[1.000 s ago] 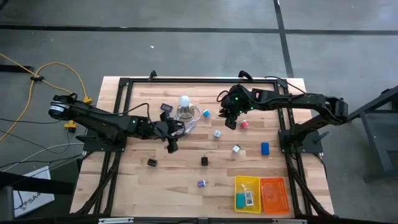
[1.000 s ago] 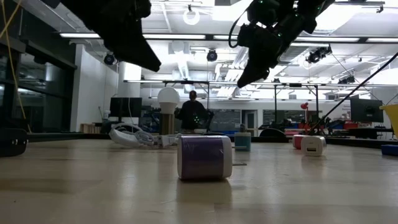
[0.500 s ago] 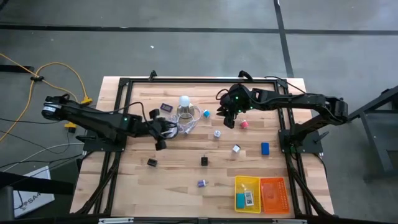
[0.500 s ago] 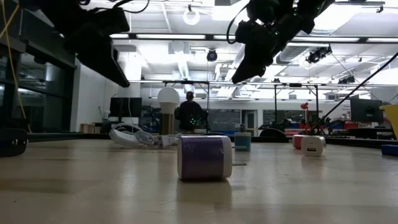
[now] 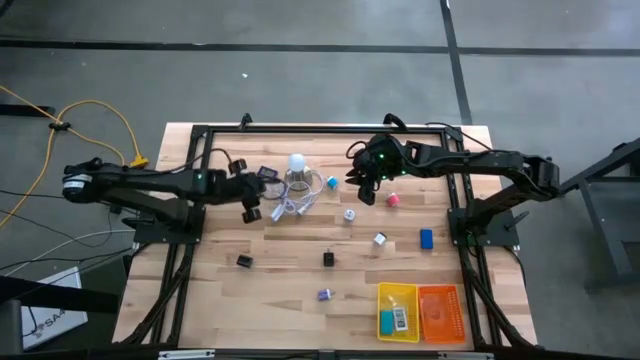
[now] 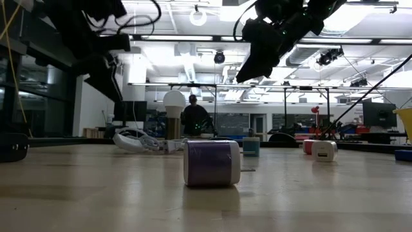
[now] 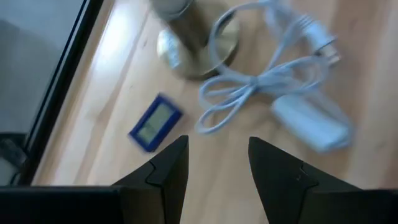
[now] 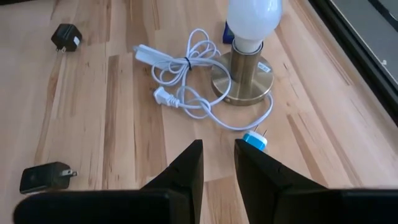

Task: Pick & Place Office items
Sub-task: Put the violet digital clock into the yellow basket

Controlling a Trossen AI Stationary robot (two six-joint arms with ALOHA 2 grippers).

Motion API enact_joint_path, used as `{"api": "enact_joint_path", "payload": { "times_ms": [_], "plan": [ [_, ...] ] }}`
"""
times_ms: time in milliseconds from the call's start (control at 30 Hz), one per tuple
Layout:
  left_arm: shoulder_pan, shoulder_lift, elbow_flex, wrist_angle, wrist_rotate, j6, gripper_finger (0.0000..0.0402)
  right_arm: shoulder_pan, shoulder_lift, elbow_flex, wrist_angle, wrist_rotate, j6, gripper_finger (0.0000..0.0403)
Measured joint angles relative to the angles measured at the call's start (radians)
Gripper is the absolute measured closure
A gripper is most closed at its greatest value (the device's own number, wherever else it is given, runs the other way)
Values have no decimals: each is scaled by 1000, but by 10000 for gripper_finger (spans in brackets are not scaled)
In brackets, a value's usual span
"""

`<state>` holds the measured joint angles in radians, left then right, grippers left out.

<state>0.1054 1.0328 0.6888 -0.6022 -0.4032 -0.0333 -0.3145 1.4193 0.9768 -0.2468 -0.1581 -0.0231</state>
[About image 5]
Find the white light bulb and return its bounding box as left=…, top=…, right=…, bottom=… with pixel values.
left=284, top=153, right=315, bottom=193

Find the orange plastic basket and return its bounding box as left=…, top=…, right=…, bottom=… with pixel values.
left=417, top=284, right=466, bottom=345

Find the yellow extension cord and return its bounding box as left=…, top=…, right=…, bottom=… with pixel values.
left=0, top=84, right=150, bottom=229

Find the white floor cable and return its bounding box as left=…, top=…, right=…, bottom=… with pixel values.
left=2, top=228, right=136, bottom=277

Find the black side table frame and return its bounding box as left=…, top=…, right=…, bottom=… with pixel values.
left=551, top=137, right=640, bottom=294

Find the black metal table frame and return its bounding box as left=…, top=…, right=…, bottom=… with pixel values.
left=112, top=122, right=539, bottom=351

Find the black beam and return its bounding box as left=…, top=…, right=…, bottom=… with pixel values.
left=0, top=274, right=121, bottom=315

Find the long black cable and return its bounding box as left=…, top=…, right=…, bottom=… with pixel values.
left=424, top=121, right=496, bottom=151

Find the white sign board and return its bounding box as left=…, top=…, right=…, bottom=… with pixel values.
left=19, top=266, right=89, bottom=351

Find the white lamp power cord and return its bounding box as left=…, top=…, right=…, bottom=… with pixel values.
left=267, top=169, right=326, bottom=224

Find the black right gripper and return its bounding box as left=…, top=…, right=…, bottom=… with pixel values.
left=345, top=132, right=404, bottom=207

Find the yellow plastic basket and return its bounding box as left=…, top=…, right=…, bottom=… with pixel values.
left=376, top=282, right=421, bottom=345

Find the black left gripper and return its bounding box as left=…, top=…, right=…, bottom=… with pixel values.
left=219, top=157, right=267, bottom=225

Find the black floor strip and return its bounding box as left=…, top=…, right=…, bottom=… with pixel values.
left=0, top=103, right=56, bottom=118

